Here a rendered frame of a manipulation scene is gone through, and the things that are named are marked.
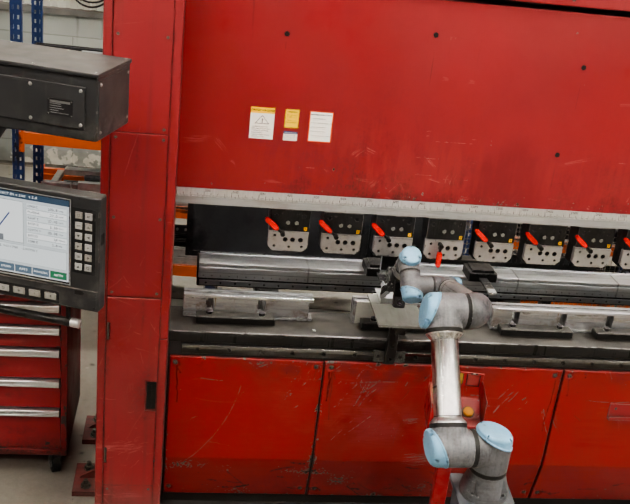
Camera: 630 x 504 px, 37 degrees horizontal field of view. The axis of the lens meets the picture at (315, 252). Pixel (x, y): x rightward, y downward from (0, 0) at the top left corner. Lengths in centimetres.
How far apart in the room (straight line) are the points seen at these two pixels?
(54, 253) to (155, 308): 67
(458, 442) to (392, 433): 100
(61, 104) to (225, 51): 80
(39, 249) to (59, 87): 49
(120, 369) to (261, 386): 55
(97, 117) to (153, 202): 64
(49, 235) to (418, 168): 140
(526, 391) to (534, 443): 26
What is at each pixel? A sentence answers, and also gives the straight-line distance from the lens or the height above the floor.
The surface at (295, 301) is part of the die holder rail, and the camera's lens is 366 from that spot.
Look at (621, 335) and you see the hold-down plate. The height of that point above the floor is 90.
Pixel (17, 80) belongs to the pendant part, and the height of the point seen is 190.
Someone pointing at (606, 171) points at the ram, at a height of 157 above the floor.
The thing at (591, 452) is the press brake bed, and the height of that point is 38.
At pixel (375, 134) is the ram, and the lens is 345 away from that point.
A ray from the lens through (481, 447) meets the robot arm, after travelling 293.
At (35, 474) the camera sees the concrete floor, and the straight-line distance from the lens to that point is 431.
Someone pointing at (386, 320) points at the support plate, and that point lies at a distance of 351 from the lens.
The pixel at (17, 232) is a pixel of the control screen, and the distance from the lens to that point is 288.
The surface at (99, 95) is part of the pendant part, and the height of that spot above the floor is 189.
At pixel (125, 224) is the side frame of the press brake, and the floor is 133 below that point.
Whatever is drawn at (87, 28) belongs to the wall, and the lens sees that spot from 770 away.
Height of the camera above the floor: 254
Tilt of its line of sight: 22 degrees down
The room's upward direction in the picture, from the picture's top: 6 degrees clockwise
